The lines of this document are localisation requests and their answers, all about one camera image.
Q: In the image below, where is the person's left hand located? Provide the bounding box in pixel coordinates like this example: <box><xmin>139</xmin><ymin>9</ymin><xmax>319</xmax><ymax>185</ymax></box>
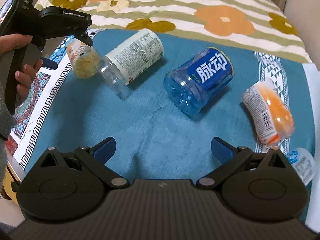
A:
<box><xmin>0</xmin><ymin>34</ymin><xmax>43</xmax><ymax>99</ymax></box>

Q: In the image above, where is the white label clear cup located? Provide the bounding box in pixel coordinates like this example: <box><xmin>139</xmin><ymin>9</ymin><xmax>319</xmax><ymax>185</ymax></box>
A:
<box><xmin>96</xmin><ymin>29</ymin><xmax>164</xmax><ymax>99</ymax></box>

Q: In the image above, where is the blue plastic cup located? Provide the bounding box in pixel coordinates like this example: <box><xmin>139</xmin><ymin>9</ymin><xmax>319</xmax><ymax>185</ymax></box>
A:
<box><xmin>163</xmin><ymin>47</ymin><xmax>234</xmax><ymax>115</ymax></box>

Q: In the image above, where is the phone mounted on left gripper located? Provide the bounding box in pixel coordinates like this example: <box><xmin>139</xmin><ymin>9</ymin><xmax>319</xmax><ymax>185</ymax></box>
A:
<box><xmin>1</xmin><ymin>0</ymin><xmax>39</xmax><ymax>36</ymax></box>

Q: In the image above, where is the small frosted white cup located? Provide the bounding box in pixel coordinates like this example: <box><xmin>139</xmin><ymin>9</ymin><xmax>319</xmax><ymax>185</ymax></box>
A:
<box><xmin>286</xmin><ymin>147</ymin><xmax>316</xmax><ymax>186</ymax></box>

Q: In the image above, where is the orange cup with white label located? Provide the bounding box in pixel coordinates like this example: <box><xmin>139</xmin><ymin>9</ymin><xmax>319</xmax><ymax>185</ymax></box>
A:
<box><xmin>241</xmin><ymin>78</ymin><xmax>294</xmax><ymax>146</ymax></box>

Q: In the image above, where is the teal patterned mat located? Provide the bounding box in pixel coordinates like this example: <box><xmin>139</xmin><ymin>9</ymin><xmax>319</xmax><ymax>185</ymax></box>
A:
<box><xmin>7</xmin><ymin>34</ymin><xmax>318</xmax><ymax>180</ymax></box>

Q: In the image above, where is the floral striped bedspread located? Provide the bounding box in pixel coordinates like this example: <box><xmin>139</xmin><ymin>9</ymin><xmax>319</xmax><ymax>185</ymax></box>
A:
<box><xmin>35</xmin><ymin>0</ymin><xmax>310</xmax><ymax>63</ymax></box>

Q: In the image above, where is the orange label clear cup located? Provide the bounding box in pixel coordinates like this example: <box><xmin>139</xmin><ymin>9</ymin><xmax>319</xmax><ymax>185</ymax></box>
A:
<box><xmin>67</xmin><ymin>38</ymin><xmax>100</xmax><ymax>79</ymax></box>

